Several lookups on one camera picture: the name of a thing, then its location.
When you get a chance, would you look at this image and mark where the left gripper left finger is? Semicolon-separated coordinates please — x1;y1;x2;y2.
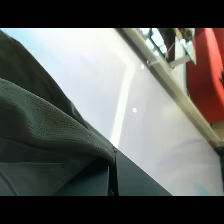
53;159;115;196

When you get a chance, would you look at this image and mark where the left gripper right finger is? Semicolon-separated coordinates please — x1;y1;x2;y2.
115;148;173;196

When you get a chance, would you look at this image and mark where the dark green sweatshirt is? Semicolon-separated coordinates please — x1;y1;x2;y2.
0;29;118;196

